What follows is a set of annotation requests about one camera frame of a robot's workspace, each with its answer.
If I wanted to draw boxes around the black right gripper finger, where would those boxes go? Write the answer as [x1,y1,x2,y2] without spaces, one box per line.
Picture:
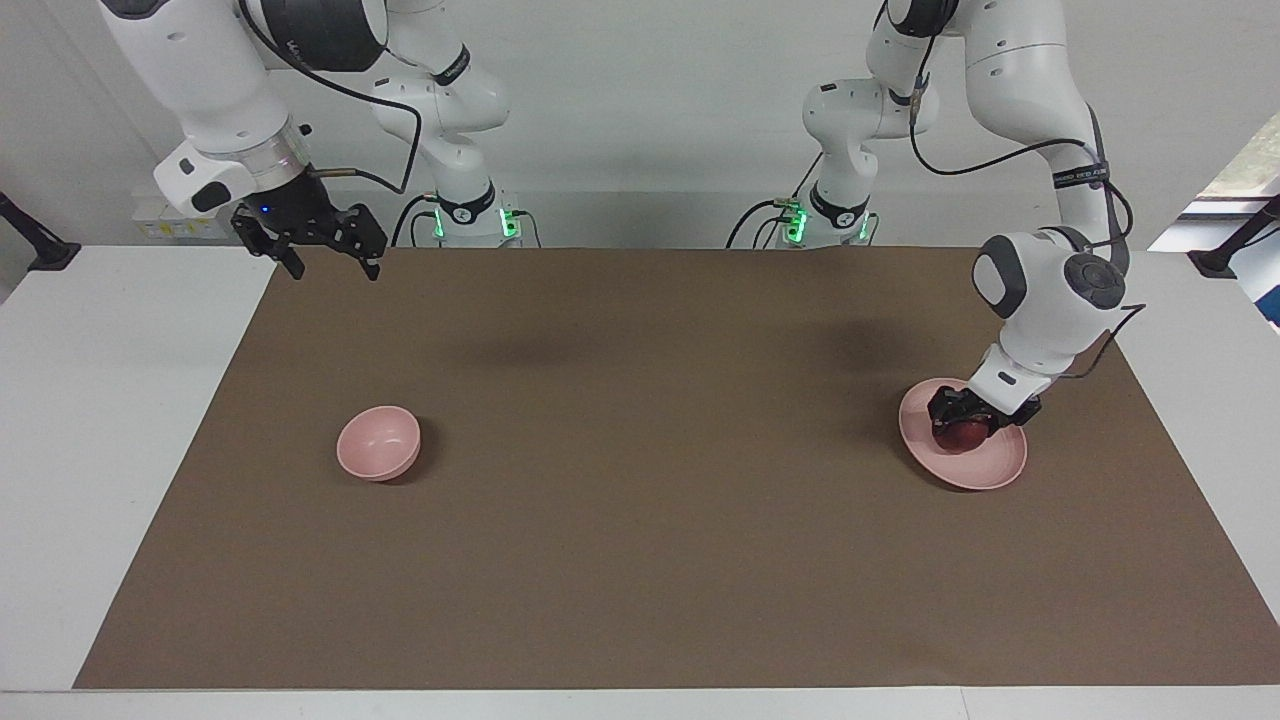
[231,205,307,282]
[330,202,389,282]

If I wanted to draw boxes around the dark red apple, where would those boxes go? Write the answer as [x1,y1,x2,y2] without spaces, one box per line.
[938,420,993,454]

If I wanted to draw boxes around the pink plate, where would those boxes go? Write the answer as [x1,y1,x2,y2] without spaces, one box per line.
[898,377,1029,492]

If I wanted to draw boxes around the pink bowl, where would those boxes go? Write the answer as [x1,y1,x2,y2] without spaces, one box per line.
[336,405,423,483]

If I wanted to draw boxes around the black clamp stand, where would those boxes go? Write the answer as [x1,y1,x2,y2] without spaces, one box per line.
[0,190,82,272]
[1187,194,1280,280]

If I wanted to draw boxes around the brown table mat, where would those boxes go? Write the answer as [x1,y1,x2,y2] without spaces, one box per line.
[73,247,1280,690]

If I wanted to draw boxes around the black right base cable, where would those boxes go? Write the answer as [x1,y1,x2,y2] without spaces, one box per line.
[389,194,442,249]

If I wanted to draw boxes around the black base cable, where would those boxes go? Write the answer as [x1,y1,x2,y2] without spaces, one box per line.
[725,150,823,250]
[389,194,442,249]

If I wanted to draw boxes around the white wall socket strip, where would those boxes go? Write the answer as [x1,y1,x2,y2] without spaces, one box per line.
[130,190,206,242]

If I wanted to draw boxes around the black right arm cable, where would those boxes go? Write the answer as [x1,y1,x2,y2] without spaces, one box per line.
[238,0,424,196]

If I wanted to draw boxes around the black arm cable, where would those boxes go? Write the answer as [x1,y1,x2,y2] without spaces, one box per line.
[880,0,1147,381]
[238,0,424,196]

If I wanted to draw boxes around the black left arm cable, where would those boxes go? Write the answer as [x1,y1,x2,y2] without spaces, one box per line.
[880,0,1147,381]

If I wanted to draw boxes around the black left base cable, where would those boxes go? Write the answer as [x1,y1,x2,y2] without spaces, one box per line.
[725,150,823,250]

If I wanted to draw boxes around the window with white frame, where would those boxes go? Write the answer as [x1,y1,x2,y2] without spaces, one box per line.
[1148,110,1280,331]

